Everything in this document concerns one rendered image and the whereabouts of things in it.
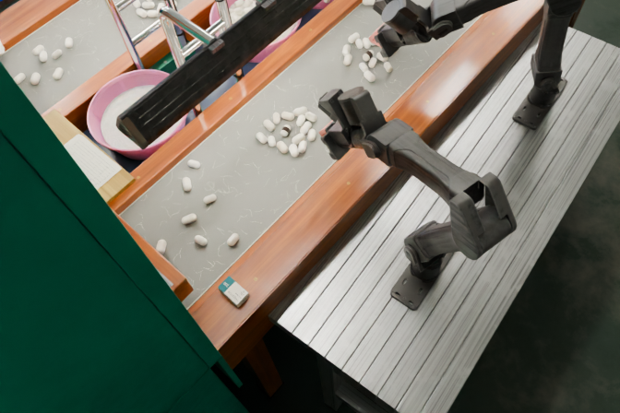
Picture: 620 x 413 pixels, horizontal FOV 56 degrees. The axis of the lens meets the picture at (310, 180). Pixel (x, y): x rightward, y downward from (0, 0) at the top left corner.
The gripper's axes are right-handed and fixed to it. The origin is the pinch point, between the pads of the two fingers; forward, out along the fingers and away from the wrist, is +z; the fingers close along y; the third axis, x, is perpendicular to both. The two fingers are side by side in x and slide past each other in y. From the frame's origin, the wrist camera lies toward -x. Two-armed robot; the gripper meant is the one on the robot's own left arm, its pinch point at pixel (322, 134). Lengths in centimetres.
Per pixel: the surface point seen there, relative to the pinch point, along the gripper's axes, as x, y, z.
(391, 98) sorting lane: 9.1, -25.9, 6.8
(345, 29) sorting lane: -7.4, -37.1, 25.8
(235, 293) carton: 11.5, 39.1, -2.6
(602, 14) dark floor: 72, -174, 46
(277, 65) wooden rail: -11.9, -13.5, 27.4
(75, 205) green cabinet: -36, 53, -55
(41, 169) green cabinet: -41, 53, -59
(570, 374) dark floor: 117, -24, -6
